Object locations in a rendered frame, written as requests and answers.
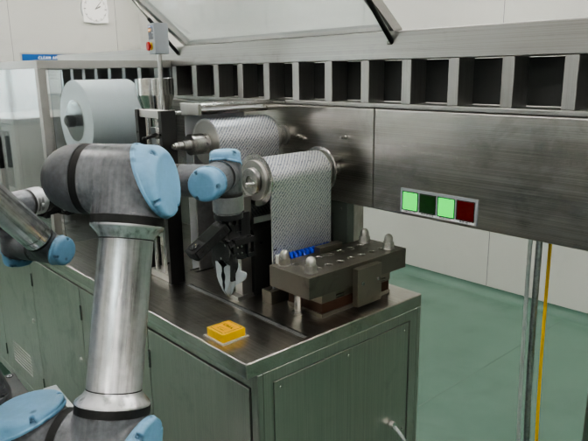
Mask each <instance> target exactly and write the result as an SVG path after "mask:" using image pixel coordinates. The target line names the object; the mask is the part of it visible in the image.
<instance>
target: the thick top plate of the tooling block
mask: <svg viewBox="0 0 588 441"><path fill-rule="evenodd" d="M382 246H383V242H381V241H375V240H371V239H370V243H366V244H364V243H359V240H358V241H352V242H349V243H346V244H342V248H338V249H335V250H332V251H328V252H325V253H322V254H318V253H315V252H314V253H311V254H308V255H302V256H300V257H296V258H293V259H290V263H291V266H290V267H279V266H278V264H277V263H274V264H271V265H270V266H269V285H270V286H273V287H275V288H278V289H280V290H282V291H286V292H289V293H291V294H293V295H296V296H298V297H301V298H304V299H307V300H312V299H314V298H319V297H322V296H324V295H326V294H329V293H332V292H335V291H339V290H342V289H344V288H346V287H349V286H352V285H353V268H357V267H360V266H362V265H365V264H368V263H372V262H375V261H378V262H381V274H382V275H384V274H387V273H389V272H392V271H394V270H399V269H401V268H404V267H405V259H406V248H403V247H399V246H396V245H394V247H395V249H392V250H386V249H383V248H382ZM308 256H313V257H314V258H315V259H316V264H317V271H318V273H317V274H313V275H309V274H305V264H306V259H307V257H308Z"/></svg>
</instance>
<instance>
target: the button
mask: <svg viewBox="0 0 588 441"><path fill-rule="evenodd" d="M207 335H208V336H210V337H212V338H214V339H216V340H218V341H219V342H221V343H226V342H228V341H230V340H235V339H237V338H240V337H242V336H244V335H245V327H243V326H241V325H238V324H236V323H235V322H233V321H231V320H227V321H224V322H221V323H219V324H216V325H211V326H209V327H208V328H207Z"/></svg>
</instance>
